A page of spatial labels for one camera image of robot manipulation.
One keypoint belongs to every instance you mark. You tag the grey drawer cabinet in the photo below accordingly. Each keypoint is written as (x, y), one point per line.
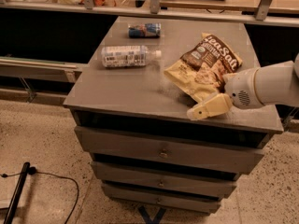
(141, 101)

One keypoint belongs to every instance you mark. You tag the black pole on floor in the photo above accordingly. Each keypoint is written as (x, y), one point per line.
(17, 194)

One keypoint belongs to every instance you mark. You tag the brown sea salt chip bag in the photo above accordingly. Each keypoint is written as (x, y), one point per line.
(199, 72)

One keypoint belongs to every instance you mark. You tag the clear plastic water bottle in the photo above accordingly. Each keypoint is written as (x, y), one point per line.
(128, 56)

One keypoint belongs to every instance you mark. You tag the top grey drawer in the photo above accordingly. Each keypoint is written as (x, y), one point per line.
(206, 156)

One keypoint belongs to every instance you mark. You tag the grey metal shelf rail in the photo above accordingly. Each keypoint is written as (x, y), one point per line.
(260, 12)

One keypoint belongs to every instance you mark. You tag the middle grey drawer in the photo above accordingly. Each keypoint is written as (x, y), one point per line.
(144, 177)

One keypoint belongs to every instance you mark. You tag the low grey side shelf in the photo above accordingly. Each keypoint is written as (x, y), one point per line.
(40, 69)

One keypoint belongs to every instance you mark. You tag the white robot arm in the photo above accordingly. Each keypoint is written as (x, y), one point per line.
(276, 84)

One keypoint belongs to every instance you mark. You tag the grey drawer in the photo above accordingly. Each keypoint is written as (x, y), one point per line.
(160, 198)
(206, 156)
(144, 177)

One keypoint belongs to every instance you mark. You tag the blue drink can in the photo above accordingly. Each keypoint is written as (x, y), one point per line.
(144, 30)

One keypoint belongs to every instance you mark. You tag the bottom grey drawer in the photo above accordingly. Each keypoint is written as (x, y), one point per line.
(160, 198)

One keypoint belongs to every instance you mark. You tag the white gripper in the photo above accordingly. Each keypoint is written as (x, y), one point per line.
(241, 90)

